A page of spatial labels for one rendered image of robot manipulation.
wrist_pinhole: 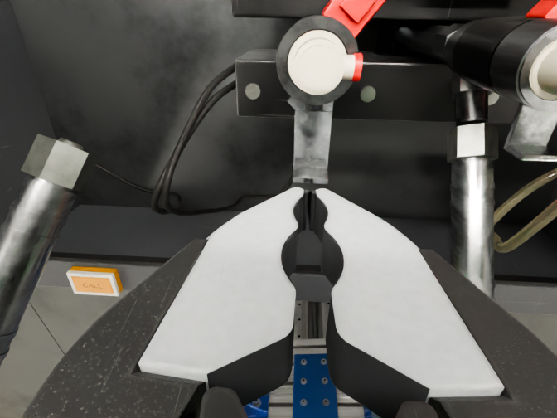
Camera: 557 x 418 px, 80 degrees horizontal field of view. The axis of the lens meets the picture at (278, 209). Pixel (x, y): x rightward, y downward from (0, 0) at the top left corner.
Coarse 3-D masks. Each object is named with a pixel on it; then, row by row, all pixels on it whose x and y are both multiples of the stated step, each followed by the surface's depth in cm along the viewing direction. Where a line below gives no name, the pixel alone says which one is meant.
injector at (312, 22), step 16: (320, 16) 11; (288, 32) 11; (304, 32) 12; (336, 32) 11; (288, 48) 11; (352, 48) 11; (288, 80) 12; (304, 96) 12; (320, 96) 12; (336, 96) 12
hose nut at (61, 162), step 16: (32, 144) 12; (48, 144) 12; (64, 144) 12; (32, 160) 12; (48, 160) 12; (64, 160) 12; (80, 160) 13; (96, 160) 14; (48, 176) 12; (64, 176) 12; (80, 176) 13
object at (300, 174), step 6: (294, 168) 13; (300, 168) 13; (306, 168) 13; (312, 168) 13; (318, 168) 13; (324, 168) 13; (294, 174) 13; (300, 174) 13; (306, 174) 13; (312, 174) 13; (318, 174) 13; (324, 174) 13; (294, 180) 13; (300, 180) 13; (306, 180) 13; (312, 180) 13; (318, 180) 13; (324, 180) 13
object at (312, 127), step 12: (300, 108) 12; (324, 108) 12; (300, 120) 13; (312, 120) 13; (324, 120) 13; (300, 132) 13; (312, 132) 13; (324, 132) 13; (300, 144) 13; (312, 144) 13; (324, 144) 13; (300, 156) 13; (312, 156) 13; (324, 156) 13
